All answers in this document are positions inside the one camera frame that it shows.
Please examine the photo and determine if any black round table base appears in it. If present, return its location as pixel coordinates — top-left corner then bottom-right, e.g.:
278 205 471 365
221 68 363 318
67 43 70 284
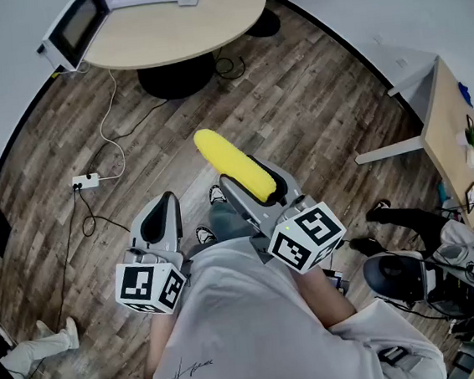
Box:
135 51 219 104

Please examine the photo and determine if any white microwave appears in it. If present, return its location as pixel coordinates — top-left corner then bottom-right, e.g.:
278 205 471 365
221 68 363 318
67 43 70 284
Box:
31 0 214 76

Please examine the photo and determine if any person's shoe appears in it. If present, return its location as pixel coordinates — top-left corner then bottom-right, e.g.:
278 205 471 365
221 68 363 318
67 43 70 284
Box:
193 223 219 247
207 184 228 207

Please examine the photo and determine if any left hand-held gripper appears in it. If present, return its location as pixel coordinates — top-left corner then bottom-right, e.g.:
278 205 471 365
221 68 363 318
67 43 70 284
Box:
105 191 193 320

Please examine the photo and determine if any blue object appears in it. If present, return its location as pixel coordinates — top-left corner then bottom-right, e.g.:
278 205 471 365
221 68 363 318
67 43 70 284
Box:
456 80 474 110

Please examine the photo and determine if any person's right forearm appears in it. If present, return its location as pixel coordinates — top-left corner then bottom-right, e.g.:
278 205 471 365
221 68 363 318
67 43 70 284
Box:
295 259 358 332

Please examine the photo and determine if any wooden desk with white legs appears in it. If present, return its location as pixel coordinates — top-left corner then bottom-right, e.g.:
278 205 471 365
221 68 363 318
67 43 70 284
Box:
344 52 474 242

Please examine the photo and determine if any person's right shoe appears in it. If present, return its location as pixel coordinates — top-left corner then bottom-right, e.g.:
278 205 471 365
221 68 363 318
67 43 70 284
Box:
207 184 228 207

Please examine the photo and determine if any person's white t-shirt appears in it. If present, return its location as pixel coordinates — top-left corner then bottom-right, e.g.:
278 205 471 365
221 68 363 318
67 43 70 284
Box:
97 217 448 379

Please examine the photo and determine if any person's left forearm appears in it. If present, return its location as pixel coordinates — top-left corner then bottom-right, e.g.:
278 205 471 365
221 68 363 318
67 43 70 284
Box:
137 310 186 379

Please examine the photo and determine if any round light wooden table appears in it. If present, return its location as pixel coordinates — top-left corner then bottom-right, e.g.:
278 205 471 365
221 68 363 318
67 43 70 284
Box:
77 0 273 75

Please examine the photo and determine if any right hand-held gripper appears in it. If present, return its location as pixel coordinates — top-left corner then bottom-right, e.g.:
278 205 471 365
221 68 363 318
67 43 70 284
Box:
215 145 352 282

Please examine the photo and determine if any black standing fan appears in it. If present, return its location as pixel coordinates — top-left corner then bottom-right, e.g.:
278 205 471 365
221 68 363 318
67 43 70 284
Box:
241 0 360 40

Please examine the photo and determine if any white cable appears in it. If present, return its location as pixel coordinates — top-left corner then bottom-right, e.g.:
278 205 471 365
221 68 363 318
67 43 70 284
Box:
87 67 130 182

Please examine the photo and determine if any white power strip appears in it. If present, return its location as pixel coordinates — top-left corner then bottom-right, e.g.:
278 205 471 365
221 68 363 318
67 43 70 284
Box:
70 172 102 191

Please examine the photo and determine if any grey shoulder strap with buckle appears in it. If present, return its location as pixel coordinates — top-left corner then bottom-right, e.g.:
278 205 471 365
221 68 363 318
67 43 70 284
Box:
378 342 425 375

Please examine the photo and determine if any yellow corn cob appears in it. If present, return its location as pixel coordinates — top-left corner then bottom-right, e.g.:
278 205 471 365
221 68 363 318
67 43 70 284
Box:
192 121 280 210

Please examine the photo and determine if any person's left shoe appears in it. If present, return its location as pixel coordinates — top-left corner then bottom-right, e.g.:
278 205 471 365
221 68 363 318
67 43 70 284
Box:
193 223 219 247

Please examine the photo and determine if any black cable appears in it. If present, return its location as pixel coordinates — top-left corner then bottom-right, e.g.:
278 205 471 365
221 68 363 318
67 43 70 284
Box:
76 182 132 239
209 44 248 83
41 189 91 333
80 98 177 178

